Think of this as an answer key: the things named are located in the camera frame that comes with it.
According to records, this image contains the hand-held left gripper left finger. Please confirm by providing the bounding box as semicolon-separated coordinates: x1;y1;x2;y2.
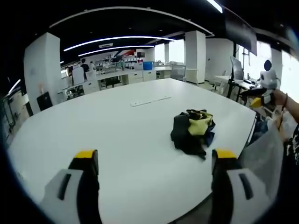
39;149;101;224

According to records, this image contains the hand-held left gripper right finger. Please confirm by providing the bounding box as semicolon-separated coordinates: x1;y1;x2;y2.
211;147;274;224

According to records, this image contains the black and yellow garment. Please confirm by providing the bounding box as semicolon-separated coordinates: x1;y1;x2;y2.
170;108;217;161

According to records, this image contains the person's right hand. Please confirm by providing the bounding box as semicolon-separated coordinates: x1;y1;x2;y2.
272;89;290;108

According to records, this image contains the white side desk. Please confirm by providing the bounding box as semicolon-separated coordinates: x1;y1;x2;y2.
213;74;260;103

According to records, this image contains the computer monitor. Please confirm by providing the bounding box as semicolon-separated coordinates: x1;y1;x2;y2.
229;56;245;80

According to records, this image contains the clear plastic bag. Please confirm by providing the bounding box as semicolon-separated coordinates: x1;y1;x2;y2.
242;115;286;203

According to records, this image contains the dark hanging screen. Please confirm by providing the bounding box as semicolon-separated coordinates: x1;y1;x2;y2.
224;6;258;56

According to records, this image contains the person's black printed shirt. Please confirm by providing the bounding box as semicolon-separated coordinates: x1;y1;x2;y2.
281;122;299;178

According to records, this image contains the grey mesh office chair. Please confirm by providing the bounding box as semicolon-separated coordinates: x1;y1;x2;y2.
171;64;187;82

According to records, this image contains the white counter with drawers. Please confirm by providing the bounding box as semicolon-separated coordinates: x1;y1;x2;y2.
61;65;173;94

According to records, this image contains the long ceiling light strip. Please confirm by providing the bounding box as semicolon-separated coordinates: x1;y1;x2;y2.
78;45;136;57
63;35;176;52

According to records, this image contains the thin dark wrist cord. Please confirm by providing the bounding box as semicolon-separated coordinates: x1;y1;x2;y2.
277;92;288;130

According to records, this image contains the white table cable cover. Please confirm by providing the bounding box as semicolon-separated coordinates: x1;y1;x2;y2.
130;99;153;107

